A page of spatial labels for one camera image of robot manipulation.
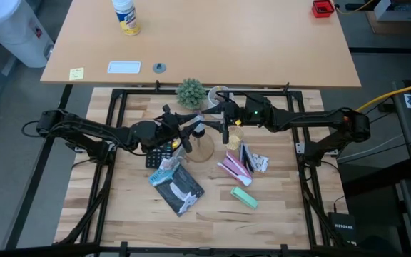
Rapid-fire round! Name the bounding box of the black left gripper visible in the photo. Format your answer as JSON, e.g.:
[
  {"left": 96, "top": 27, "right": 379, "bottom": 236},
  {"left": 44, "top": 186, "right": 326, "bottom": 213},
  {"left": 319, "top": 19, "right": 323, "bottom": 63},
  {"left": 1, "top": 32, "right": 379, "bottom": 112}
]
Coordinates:
[{"left": 132, "top": 105, "right": 201, "bottom": 154}]

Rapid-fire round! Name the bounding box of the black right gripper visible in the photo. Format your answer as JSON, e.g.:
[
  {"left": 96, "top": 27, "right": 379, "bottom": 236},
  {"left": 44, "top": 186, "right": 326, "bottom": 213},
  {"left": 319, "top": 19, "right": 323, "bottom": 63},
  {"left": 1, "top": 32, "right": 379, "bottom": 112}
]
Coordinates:
[{"left": 201, "top": 94, "right": 273, "bottom": 145}]

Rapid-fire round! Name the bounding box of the white lightbulb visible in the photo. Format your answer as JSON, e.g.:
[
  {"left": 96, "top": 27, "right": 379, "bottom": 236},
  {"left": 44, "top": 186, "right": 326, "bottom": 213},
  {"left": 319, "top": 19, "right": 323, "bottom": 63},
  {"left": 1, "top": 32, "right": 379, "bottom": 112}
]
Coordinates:
[{"left": 191, "top": 116, "right": 207, "bottom": 133}]

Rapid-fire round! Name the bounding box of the white ribbed ceramic cup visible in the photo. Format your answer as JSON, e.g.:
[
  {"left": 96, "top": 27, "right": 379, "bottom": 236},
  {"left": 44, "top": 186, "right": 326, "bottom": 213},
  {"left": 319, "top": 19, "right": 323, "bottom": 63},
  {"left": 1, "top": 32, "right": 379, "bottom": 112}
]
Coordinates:
[{"left": 207, "top": 85, "right": 235, "bottom": 119}]

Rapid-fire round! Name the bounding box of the small yellow jar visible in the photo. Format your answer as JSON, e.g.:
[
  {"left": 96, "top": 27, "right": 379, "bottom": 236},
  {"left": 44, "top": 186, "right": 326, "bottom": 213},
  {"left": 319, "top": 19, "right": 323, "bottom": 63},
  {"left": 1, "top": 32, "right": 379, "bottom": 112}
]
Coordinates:
[{"left": 225, "top": 125, "right": 245, "bottom": 151}]

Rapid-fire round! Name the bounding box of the green artificial potted plant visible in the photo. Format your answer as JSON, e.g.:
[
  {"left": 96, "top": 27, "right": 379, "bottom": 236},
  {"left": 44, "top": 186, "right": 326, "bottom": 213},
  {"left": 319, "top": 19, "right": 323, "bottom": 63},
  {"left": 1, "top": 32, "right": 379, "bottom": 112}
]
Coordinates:
[{"left": 175, "top": 77, "right": 208, "bottom": 111}]

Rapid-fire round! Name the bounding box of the black desk calculator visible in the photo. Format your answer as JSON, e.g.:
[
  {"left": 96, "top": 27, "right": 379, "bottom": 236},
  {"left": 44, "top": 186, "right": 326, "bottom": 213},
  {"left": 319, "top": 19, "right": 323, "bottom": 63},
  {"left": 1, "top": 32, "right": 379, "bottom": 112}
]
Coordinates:
[{"left": 144, "top": 141, "right": 175, "bottom": 170}]

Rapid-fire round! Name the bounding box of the pink stapler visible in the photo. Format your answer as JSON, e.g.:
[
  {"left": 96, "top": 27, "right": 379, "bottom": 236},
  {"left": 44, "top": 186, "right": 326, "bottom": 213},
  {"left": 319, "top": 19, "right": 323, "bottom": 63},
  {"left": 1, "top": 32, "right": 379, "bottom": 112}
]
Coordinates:
[{"left": 216, "top": 150, "right": 254, "bottom": 188}]

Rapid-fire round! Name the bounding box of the black pen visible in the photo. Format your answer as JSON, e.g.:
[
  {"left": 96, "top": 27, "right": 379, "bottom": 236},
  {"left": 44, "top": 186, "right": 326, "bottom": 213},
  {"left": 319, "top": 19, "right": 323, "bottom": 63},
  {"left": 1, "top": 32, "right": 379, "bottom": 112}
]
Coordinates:
[{"left": 243, "top": 144, "right": 259, "bottom": 175}]

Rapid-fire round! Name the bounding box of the white patterned packet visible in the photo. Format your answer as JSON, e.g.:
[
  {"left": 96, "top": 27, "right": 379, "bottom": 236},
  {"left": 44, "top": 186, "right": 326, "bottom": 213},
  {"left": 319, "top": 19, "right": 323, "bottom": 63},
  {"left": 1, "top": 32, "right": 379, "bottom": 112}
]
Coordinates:
[{"left": 250, "top": 153, "right": 270, "bottom": 174}]

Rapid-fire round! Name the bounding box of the black and teal package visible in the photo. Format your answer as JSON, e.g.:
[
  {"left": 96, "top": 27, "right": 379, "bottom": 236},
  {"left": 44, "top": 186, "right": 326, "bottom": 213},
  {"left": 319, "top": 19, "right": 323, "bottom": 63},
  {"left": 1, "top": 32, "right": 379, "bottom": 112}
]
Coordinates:
[{"left": 148, "top": 162, "right": 206, "bottom": 218}]

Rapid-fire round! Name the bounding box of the light wooden desk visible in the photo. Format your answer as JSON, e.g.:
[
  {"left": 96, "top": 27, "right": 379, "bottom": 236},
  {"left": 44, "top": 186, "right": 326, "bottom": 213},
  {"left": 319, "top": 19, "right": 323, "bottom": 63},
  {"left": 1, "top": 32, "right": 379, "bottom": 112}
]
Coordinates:
[{"left": 40, "top": 0, "right": 362, "bottom": 89}]

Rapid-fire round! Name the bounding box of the mint green stapler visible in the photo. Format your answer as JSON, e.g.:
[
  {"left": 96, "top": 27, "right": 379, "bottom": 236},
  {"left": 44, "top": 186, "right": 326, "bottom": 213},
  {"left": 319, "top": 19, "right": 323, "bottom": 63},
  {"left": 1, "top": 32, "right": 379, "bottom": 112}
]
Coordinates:
[{"left": 230, "top": 186, "right": 260, "bottom": 211}]

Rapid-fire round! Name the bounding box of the white rectangular card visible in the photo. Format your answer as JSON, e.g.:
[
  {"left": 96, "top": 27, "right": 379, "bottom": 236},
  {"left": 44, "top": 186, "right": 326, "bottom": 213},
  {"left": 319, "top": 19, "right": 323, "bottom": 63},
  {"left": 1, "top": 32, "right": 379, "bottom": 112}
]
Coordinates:
[{"left": 106, "top": 60, "right": 143, "bottom": 75}]

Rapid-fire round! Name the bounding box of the yellow sticky note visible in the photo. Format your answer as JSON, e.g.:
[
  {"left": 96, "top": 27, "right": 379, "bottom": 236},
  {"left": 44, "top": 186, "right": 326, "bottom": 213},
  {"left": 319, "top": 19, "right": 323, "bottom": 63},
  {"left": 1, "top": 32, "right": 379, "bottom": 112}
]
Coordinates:
[{"left": 68, "top": 66, "right": 85, "bottom": 81}]

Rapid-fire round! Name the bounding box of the Lysol wipes canister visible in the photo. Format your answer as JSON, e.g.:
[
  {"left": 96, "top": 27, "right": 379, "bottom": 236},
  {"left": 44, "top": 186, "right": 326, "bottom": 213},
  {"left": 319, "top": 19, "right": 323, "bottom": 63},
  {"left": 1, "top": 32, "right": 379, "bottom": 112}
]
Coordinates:
[{"left": 111, "top": 0, "right": 142, "bottom": 36}]

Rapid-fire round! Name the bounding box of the red plastic box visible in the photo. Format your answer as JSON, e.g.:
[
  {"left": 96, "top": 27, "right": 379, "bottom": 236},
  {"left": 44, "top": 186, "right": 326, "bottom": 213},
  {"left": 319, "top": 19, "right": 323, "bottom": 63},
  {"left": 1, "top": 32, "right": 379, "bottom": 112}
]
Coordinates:
[{"left": 311, "top": 0, "right": 335, "bottom": 19}]

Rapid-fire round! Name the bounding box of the brown cardboard sheet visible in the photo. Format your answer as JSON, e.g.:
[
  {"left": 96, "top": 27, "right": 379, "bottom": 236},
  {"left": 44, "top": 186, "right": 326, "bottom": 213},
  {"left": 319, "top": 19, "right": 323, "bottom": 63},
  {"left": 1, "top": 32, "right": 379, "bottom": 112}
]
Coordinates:
[{"left": 365, "top": 10, "right": 411, "bottom": 36}]

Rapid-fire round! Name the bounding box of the white cylindrical appliance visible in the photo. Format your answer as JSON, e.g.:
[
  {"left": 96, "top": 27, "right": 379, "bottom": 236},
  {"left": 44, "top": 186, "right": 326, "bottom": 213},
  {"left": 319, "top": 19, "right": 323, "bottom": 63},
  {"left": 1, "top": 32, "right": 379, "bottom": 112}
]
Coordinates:
[{"left": 0, "top": 0, "right": 55, "bottom": 69}]

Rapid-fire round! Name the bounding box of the grey box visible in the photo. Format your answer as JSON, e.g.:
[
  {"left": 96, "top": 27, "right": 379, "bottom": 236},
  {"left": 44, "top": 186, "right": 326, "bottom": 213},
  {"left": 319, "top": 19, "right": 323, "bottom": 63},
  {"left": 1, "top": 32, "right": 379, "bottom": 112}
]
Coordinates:
[{"left": 373, "top": 0, "right": 411, "bottom": 21}]

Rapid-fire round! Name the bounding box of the black aluminium table frame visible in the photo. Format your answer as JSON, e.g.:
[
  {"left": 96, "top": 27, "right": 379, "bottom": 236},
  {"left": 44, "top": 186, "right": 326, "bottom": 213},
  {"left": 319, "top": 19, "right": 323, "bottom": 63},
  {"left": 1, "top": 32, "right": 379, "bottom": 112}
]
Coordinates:
[{"left": 54, "top": 81, "right": 357, "bottom": 257}]

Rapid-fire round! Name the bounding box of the black Netgear network switch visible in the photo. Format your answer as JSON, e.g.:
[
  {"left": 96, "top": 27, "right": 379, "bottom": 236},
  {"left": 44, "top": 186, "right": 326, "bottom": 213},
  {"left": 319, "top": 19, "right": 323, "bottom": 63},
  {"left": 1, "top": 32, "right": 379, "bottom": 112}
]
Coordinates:
[{"left": 327, "top": 211, "right": 357, "bottom": 246}]

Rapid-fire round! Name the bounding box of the thick yellow cable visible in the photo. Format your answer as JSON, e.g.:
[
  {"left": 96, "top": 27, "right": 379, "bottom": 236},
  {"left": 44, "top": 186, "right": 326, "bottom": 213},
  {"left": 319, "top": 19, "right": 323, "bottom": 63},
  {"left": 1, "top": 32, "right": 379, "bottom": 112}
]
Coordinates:
[{"left": 355, "top": 80, "right": 411, "bottom": 113}]

